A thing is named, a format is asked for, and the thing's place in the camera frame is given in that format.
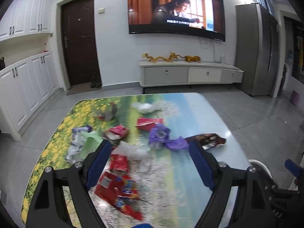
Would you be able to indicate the pair of dark shoes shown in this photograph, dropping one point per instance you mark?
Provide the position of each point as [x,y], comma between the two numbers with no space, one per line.
[95,82]

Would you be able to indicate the red foil snack wrapper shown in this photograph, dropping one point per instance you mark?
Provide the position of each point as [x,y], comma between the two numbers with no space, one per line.
[148,123]

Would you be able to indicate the long golden dragon ornament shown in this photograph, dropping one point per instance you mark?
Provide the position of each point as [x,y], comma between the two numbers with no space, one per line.
[163,58]

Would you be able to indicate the dark brown snack wrapper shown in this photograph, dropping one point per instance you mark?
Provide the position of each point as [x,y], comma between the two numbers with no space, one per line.
[209,139]

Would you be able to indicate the white plastic bag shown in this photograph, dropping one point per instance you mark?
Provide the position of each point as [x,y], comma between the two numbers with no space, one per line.
[145,107]

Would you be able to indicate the large red colourful snack bag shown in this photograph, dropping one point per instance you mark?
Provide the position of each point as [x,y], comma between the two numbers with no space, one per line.
[121,192]

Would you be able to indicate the wall light switch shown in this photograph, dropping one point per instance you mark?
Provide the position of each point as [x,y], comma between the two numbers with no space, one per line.
[101,10]

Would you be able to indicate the clear plastic bag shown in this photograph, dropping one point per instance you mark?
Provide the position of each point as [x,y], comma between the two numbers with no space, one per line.
[135,153]

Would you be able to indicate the white television console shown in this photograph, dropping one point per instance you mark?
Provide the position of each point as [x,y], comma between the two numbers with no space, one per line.
[185,74]

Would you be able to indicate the small red wrapper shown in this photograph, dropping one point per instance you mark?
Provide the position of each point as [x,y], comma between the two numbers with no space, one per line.
[119,163]

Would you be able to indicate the white wall cabinets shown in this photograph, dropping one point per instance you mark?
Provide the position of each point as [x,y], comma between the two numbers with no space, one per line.
[26,14]

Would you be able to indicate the landscape printed table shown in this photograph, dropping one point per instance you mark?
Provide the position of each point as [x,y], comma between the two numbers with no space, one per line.
[190,114]

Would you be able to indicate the light green plastic bag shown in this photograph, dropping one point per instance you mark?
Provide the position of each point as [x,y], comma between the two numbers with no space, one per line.
[91,142]

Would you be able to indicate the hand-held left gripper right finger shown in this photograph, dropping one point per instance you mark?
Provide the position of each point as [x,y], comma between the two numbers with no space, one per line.
[201,166]

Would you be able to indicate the short golden ornament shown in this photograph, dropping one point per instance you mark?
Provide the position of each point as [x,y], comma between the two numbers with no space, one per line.
[192,59]

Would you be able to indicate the white purple wrapper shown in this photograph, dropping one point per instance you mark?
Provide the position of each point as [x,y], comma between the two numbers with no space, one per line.
[82,130]

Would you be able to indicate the red white crumpled wrapper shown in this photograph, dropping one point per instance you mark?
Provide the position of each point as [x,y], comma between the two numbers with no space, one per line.
[116,131]

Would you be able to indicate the purple plastic bag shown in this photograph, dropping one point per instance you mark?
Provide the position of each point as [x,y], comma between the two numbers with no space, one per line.
[177,143]

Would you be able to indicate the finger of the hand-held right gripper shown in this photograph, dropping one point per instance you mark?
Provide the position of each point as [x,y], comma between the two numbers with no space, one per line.
[292,168]

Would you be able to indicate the brown doormat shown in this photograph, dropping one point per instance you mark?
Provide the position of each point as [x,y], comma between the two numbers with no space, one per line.
[78,90]

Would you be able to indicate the wall television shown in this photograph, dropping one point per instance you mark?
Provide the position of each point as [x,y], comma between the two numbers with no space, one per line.
[175,7]

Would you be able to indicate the white round trash bin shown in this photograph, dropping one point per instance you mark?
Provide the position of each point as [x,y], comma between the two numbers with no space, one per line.
[261,164]

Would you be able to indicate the grey refrigerator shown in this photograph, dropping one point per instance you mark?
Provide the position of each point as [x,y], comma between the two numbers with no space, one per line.
[251,49]

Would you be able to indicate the dark brown door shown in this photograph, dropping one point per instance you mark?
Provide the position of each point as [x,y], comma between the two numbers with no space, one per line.
[79,40]

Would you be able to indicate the black bag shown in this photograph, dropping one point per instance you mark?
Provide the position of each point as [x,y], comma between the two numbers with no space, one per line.
[2,63]

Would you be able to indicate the white base cabinets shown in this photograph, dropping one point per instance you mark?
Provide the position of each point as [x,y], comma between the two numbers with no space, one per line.
[26,92]

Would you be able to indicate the grey crumpled wrapper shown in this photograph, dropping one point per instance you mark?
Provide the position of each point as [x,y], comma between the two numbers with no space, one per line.
[108,112]

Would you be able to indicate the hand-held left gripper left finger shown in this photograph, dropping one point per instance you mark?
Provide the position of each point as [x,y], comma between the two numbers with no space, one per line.
[96,163]

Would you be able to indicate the purple box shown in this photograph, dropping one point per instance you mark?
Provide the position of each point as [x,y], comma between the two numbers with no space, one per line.
[296,98]

